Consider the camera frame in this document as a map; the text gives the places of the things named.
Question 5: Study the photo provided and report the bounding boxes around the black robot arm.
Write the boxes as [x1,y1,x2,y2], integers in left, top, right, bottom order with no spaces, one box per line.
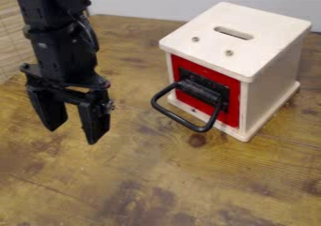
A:
[17,0,112,144]

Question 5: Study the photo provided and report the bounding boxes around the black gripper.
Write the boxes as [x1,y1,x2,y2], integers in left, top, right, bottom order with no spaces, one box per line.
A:
[21,23,112,144]

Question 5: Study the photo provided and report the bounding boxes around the black cable loop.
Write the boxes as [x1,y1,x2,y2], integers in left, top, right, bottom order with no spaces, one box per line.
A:
[73,14,100,53]

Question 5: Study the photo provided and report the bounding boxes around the black metal drawer handle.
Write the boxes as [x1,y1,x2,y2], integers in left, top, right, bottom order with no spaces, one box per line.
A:
[149,79,224,134]

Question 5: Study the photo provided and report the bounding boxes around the white wooden box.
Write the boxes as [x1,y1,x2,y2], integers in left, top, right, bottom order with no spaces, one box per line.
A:
[149,2,311,142]

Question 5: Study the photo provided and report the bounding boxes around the red drawer front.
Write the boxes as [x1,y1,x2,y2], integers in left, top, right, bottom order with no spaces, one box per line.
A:
[169,54,240,128]

